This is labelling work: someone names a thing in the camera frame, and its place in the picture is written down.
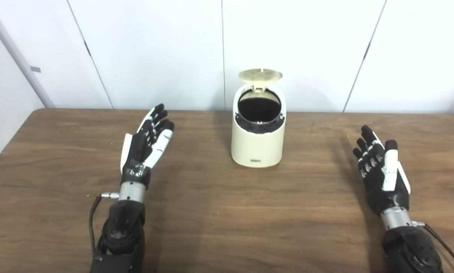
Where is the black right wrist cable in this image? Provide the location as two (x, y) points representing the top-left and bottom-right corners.
(412, 221), (454, 273)

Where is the grey wall corner strip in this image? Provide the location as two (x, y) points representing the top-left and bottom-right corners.
(0, 2), (55, 109)

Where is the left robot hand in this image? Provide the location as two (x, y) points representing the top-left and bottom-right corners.
(120, 104), (175, 190)

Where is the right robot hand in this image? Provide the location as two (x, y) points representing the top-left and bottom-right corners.
(353, 125), (411, 217)

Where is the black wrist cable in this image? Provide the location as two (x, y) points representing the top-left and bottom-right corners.
(412, 221), (454, 273)
(88, 193), (120, 262)

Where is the cream-colored bin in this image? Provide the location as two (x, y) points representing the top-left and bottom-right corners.
(231, 83), (287, 168)

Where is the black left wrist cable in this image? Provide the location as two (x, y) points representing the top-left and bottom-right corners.
(88, 193), (120, 262)

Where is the round cream bin lid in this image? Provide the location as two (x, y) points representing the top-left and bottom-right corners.
(238, 69), (283, 91)

